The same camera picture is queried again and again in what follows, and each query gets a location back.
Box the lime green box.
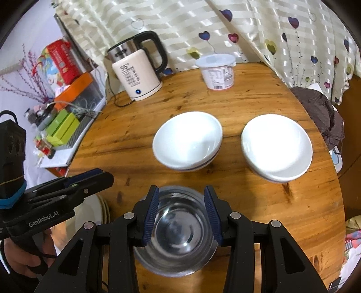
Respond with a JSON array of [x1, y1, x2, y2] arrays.
[[52, 118, 81, 147], [46, 114, 76, 143]]

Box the red cartoon gift box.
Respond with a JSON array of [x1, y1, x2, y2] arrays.
[[39, 39, 82, 85]]

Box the purple flower branches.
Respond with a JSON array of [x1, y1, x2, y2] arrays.
[[0, 45, 54, 103]]

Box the cream electric kettle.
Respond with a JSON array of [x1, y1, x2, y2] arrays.
[[106, 31, 169, 102]]

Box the dark green box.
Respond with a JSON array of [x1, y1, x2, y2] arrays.
[[45, 110, 69, 136]]

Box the large white blue-banded bowl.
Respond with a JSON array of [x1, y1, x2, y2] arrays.
[[152, 112, 223, 172]]

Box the orange-lidded clear storage box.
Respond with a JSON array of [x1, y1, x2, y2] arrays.
[[53, 73, 106, 113]]

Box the white wall pipe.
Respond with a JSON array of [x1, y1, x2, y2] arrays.
[[0, 62, 23, 76]]

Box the small white blue-banded bowl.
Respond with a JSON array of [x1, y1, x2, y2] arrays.
[[241, 114, 313, 184]]

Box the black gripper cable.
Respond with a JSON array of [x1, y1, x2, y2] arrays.
[[0, 239, 60, 268]]

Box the grey oval device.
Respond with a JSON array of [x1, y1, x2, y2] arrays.
[[35, 108, 58, 131]]

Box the white plastic tub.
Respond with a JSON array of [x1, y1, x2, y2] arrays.
[[196, 53, 236, 91]]

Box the small red figurine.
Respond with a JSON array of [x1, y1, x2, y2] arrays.
[[35, 135, 55, 160]]

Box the stainless steel bowl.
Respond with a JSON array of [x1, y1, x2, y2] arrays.
[[132, 185, 219, 278]]

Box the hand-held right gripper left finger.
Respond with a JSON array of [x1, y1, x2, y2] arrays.
[[34, 185, 160, 293]]

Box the white charging cable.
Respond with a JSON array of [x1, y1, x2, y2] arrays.
[[68, 98, 100, 117]]

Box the colourful patterned cloth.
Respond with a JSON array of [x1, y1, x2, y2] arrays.
[[340, 217, 361, 279]]

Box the white shelf board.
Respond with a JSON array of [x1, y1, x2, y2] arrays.
[[39, 100, 106, 169]]

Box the small dark bottle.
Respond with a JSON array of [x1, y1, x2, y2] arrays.
[[24, 104, 43, 124]]

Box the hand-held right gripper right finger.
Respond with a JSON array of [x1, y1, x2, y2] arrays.
[[204, 185, 329, 293]]

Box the black-and-white striped box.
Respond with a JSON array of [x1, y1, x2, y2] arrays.
[[53, 111, 96, 150]]

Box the person's left forearm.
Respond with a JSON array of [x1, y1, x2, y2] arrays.
[[0, 265, 40, 293]]

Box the brown patterned cloth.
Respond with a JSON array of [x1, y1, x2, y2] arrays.
[[290, 87, 345, 147]]

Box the black kettle power cord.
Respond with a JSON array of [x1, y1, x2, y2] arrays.
[[106, 72, 136, 108]]

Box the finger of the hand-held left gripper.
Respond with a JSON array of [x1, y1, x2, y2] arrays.
[[25, 168, 103, 199], [28, 172, 115, 223]]

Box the person's left hand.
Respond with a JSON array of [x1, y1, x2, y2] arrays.
[[3, 228, 55, 279]]

